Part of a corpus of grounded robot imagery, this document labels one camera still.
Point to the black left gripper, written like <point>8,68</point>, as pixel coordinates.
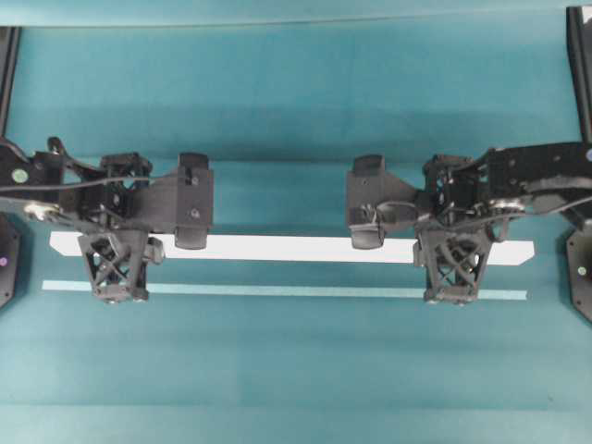
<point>181,202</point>

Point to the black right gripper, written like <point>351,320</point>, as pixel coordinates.
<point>377,200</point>

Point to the white wooden board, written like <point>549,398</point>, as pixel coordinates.
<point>301,249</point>

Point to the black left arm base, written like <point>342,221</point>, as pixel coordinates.
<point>10,247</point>

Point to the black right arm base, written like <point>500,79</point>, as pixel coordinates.
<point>578,251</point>

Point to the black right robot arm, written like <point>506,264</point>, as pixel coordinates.
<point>464,195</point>

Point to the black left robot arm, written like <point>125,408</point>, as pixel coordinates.
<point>119,194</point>

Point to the teal table cloth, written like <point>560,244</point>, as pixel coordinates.
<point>282,111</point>

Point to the light blue tape strip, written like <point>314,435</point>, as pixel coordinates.
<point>284,291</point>

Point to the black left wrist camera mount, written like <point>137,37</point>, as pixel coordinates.
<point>116,262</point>

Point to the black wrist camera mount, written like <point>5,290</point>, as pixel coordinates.
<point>454,263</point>
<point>116,262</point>

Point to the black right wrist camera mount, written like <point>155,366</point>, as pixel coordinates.
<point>454,263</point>

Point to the black left frame post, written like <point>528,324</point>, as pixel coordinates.
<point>9,50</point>

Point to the black frame post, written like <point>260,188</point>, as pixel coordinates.
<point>9,50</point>
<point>578,36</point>

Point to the black right frame post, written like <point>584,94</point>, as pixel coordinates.
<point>578,36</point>

